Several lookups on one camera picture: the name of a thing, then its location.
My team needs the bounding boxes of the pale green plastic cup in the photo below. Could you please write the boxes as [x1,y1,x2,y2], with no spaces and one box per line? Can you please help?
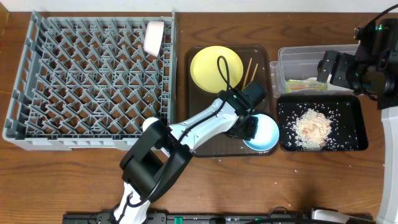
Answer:
[142,117,159,132]

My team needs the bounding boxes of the dark brown serving tray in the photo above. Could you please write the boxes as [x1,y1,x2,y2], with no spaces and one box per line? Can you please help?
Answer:
[185,45,279,157]

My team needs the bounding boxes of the grey plastic dish rack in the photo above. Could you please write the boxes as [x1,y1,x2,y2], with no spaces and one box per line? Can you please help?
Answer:
[2,12,178,151]

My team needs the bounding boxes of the green printed wrapper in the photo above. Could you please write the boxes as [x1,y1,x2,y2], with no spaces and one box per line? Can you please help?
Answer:
[285,80,328,93]

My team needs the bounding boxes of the yellow plastic plate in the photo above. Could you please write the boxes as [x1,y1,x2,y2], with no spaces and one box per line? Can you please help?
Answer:
[190,46,243,93]

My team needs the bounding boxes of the wooden chopstick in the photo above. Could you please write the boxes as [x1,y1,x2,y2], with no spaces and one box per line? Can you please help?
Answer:
[251,63,258,82]
[242,58,252,90]

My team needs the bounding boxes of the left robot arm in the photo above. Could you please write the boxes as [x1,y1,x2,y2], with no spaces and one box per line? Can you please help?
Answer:
[109,81,267,223]

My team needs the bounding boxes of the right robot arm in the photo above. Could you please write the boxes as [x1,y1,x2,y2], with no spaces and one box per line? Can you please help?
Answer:
[317,19,397,223]

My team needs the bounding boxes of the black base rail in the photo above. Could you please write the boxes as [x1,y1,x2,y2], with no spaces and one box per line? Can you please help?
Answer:
[62,207,374,224]

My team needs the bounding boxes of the black waste tray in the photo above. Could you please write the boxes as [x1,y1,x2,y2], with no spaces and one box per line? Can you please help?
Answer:
[277,95,369,152]

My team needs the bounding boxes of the rice food leftovers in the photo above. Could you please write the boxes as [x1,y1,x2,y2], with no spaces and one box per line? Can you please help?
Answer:
[284,101,358,151]

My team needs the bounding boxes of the light blue plastic bowl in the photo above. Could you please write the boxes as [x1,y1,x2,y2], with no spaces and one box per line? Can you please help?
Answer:
[243,114,279,152]

